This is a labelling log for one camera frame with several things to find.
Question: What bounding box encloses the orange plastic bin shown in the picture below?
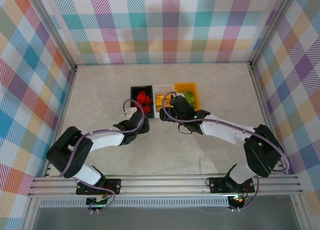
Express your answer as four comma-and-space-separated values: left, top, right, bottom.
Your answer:
174, 82, 202, 110

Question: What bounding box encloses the white plastic bin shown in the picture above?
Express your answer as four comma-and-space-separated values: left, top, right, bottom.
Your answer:
152, 84, 176, 120

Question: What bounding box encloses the black plastic bin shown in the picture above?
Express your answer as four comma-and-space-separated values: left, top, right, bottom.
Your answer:
130, 84, 155, 119

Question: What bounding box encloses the controller circuit board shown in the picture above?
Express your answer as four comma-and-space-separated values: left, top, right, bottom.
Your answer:
227, 194, 247, 209
85, 196, 111, 207

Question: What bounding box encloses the black cable loop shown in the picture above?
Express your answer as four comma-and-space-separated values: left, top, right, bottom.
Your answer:
177, 123, 193, 135

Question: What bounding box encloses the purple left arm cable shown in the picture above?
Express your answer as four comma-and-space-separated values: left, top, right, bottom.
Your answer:
59, 99, 146, 213

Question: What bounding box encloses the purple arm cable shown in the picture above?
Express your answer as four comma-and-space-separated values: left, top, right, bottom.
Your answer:
59, 99, 146, 213
161, 91, 291, 212

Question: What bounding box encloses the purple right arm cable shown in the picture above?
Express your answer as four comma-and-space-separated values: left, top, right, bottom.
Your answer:
161, 91, 291, 212

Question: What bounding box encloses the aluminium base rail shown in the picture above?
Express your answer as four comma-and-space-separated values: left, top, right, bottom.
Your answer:
26, 173, 305, 198

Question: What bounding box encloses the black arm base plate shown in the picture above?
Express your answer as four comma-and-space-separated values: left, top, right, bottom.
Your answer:
75, 178, 123, 195
208, 176, 256, 193

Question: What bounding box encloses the aluminium side rail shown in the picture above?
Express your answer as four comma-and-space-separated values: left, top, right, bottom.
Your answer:
42, 64, 79, 178
248, 63, 288, 174

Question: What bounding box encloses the grey slotted cable duct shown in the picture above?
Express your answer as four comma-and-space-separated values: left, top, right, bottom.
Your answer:
39, 198, 231, 208

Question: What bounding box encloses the aluminium corner post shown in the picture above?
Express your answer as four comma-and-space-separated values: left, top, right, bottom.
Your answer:
29, 0, 78, 72
248, 0, 300, 68

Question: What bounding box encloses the aluminium frame leg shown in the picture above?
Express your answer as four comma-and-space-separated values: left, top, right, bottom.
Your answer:
19, 197, 42, 230
289, 194, 312, 230

